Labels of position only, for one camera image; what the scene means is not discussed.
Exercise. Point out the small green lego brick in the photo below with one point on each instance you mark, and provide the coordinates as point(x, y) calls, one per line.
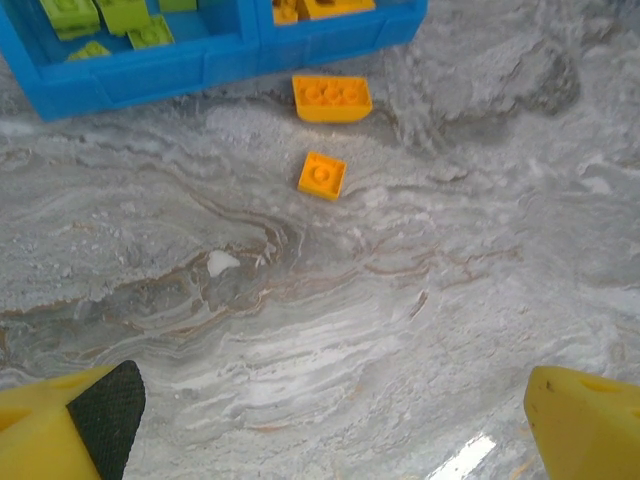
point(177, 5)
point(90, 51)

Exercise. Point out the orange lego window frame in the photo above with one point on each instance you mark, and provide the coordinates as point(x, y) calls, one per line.
point(340, 6)

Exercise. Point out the large orange curved lego brick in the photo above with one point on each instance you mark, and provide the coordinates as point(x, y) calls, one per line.
point(332, 100)

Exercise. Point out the small orange lego brick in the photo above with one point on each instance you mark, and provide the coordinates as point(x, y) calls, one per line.
point(322, 176)

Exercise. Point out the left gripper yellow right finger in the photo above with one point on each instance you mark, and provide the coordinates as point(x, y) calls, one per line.
point(585, 430)

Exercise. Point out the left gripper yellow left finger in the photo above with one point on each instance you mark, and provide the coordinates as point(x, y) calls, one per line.
point(40, 435)

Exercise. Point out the blue divided plastic bin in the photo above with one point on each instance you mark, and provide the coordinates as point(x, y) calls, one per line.
point(150, 80)

